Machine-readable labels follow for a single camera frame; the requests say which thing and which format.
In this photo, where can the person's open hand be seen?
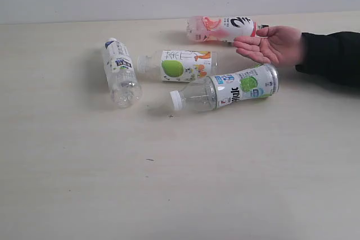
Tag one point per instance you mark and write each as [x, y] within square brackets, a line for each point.
[279, 46]

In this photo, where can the pink white drink bottle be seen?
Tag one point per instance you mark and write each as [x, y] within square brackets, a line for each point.
[222, 29]

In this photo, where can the lime label clear bottle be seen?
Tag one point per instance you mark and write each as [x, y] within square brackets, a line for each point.
[214, 92]

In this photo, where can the green pear tea bottle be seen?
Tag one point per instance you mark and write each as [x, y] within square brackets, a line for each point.
[178, 65]

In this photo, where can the clear blue-label water bottle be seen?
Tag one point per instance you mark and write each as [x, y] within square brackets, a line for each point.
[125, 90]

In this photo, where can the black sleeved forearm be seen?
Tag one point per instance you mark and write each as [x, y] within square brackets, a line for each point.
[334, 56]

